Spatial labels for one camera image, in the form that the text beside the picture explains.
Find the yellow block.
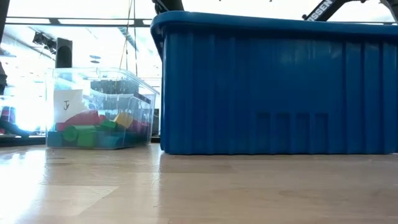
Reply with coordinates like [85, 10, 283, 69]
[113, 111, 135, 129]

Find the long red block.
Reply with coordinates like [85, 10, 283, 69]
[55, 109, 108, 132]

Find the white card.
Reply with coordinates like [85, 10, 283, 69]
[53, 89, 85, 124]

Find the clear plastic block container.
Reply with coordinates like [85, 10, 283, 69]
[45, 67, 160, 151]

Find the blue block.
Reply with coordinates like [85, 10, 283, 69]
[95, 133, 124, 149]
[47, 131, 65, 148]

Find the black ceiling column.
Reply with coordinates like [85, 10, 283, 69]
[55, 37, 73, 69]

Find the red blue background canister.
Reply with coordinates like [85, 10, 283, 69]
[1, 106, 16, 124]

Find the green cylinder block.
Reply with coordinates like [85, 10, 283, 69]
[62, 124, 96, 143]

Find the green cube block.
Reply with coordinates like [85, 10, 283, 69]
[76, 131, 98, 149]

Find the large blue plastic bin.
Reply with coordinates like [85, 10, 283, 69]
[150, 11, 398, 156]

